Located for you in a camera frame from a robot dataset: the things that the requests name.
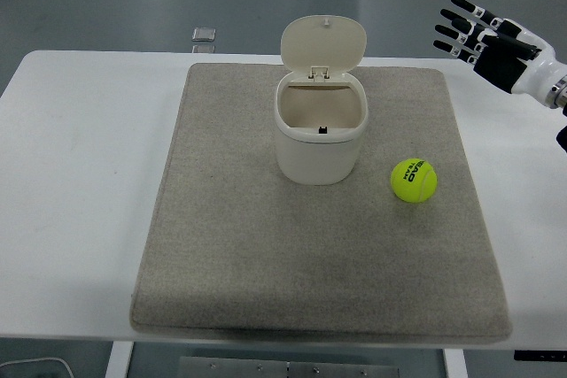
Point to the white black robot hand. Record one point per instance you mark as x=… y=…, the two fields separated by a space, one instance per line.
x=500 y=64

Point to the yellow-green tennis ball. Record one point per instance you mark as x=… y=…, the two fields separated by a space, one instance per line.
x=413 y=181

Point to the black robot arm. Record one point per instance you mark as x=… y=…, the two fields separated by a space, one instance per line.
x=559 y=94

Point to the cream plastic bin with lid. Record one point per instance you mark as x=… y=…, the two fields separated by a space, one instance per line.
x=316 y=148

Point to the beige felt mat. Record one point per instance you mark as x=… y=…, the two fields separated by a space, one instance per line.
x=310 y=254

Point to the black table control panel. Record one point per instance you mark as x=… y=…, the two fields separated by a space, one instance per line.
x=540 y=355

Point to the square metal floor plate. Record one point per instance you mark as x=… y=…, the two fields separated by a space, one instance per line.
x=204 y=34
x=204 y=48

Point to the grey metal plate with screws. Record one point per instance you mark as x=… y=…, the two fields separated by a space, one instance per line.
x=288 y=369

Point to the white table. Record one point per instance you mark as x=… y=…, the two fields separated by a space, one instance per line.
x=80 y=183

